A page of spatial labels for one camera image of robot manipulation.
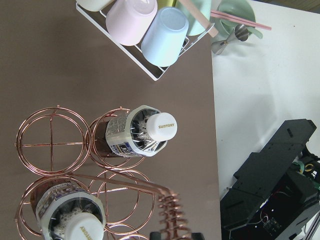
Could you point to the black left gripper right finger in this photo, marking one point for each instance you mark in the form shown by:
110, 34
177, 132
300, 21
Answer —
196, 236

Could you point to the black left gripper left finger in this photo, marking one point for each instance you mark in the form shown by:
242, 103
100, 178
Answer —
156, 235

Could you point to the copper wire bottle basket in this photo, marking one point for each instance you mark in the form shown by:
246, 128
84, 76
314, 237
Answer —
56, 143

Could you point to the tea bottle back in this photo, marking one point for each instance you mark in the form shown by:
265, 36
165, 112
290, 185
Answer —
66, 211

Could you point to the tea bottle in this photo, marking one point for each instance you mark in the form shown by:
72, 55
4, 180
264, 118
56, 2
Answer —
66, 211
141, 132

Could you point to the tea bottle front left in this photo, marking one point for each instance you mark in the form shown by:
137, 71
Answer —
141, 132

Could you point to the black folded case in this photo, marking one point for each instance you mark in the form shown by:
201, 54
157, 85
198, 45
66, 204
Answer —
277, 190

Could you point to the blue plastic cup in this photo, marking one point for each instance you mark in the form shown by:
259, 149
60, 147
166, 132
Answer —
163, 41

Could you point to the steel jigger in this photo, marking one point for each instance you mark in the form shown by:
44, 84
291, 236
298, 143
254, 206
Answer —
240, 33

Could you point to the pink plastic cup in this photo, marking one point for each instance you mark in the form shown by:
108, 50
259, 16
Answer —
128, 20

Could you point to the pink chopsticks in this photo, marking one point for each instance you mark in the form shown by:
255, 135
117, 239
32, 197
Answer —
239, 20

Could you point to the white cup rack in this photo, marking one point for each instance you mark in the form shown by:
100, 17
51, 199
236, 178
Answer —
155, 72

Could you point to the white plastic cup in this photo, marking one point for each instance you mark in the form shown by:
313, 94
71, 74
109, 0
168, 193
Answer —
94, 5

